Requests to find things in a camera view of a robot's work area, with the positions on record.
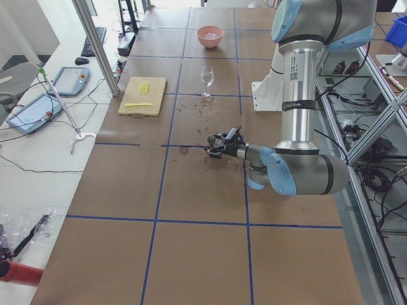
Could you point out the clear wine glass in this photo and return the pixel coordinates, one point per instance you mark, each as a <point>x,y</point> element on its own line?
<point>207,78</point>

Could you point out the yellow plastic knife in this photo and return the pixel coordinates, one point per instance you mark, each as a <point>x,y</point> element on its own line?
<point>142,104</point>

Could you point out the black computer mouse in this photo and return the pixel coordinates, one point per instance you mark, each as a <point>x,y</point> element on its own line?
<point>81,61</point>

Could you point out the blue storage bin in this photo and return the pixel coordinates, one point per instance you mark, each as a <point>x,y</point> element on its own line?
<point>398,33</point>

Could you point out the grey office chair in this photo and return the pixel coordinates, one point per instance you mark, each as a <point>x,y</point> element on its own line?
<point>15,81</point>

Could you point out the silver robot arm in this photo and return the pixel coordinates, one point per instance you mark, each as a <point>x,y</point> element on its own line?
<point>295,166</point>

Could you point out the clear plastic bag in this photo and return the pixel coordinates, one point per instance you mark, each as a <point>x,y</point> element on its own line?
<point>21,228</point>

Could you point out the blue teach pendant far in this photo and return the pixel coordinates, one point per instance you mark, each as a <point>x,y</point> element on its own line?
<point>70,81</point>

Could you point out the steel double jigger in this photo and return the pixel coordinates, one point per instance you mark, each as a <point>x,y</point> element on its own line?
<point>211,140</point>

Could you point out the aluminium frame post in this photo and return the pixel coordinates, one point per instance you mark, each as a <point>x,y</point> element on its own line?
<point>85,18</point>

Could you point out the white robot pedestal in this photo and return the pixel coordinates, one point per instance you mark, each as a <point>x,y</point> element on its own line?
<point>267,89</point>

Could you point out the bamboo cutting board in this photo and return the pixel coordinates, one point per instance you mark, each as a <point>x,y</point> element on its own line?
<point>155,95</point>

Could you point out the blue teach pendant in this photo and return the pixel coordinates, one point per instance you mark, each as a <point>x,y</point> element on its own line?
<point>35,114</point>
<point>70,81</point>

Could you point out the red cylinder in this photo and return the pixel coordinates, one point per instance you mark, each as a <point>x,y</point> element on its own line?
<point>13,272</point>

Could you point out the grabber stick with claw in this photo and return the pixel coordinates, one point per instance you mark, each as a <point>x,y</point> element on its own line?
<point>79,134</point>

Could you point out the pink bowl of ice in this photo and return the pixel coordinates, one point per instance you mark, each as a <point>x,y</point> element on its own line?
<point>210,36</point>

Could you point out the blue teach pendant near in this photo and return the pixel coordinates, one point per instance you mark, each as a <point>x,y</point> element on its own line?
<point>35,114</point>

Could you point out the lemon slice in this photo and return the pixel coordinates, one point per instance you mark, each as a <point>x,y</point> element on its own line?
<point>143,90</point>

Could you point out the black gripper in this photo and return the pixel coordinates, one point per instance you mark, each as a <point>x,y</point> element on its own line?
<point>232,150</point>

